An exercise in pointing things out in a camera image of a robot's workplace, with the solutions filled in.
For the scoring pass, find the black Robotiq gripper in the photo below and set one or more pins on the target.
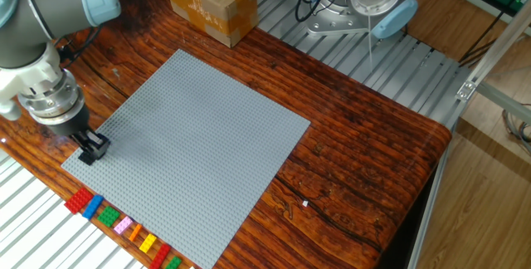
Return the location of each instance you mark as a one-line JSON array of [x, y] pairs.
[[70, 121]]

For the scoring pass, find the black Lego plate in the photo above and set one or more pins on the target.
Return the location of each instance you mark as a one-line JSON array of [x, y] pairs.
[[86, 159]]

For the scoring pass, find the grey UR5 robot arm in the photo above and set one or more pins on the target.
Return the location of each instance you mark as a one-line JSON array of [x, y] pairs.
[[45, 16]]

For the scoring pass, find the wide red Lego plate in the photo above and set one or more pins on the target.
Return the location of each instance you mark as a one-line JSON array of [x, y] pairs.
[[79, 200]]

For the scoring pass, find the blue Lego brick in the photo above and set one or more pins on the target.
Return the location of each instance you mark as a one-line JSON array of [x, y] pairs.
[[92, 207]]

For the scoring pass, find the square green Lego plate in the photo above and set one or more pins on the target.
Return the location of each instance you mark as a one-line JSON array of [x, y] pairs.
[[108, 216]]

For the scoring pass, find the pink Lego brick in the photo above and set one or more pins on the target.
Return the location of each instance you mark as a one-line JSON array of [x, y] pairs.
[[123, 225]]

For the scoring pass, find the thin orange Lego brick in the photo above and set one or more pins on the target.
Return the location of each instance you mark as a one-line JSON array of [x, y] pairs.
[[135, 232]]

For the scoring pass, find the large grey Lego baseplate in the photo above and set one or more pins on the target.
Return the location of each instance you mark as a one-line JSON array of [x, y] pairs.
[[191, 157]]

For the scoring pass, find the yellow Lego brick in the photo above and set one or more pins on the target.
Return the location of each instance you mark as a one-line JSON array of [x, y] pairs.
[[148, 243]]

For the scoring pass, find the long red Lego brick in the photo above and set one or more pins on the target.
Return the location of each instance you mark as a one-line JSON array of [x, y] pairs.
[[160, 256]]

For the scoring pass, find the small green Lego brick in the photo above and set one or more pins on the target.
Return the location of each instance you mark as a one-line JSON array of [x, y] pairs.
[[173, 263]]

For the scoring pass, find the taped cardboard box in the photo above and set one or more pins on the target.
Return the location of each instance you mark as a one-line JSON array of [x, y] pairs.
[[215, 3]]

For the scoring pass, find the wood-grain table cover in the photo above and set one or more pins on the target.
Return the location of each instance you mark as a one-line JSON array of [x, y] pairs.
[[352, 144]]

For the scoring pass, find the white zip tie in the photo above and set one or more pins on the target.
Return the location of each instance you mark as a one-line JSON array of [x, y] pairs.
[[370, 40]]

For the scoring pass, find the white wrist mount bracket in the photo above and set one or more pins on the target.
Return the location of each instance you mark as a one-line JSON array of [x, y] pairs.
[[29, 78]]

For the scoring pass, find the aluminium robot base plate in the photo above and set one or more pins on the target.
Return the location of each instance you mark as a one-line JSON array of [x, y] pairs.
[[332, 20]]

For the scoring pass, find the aluminium frame strut with bracket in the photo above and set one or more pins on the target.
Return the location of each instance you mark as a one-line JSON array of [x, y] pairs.
[[498, 49]]

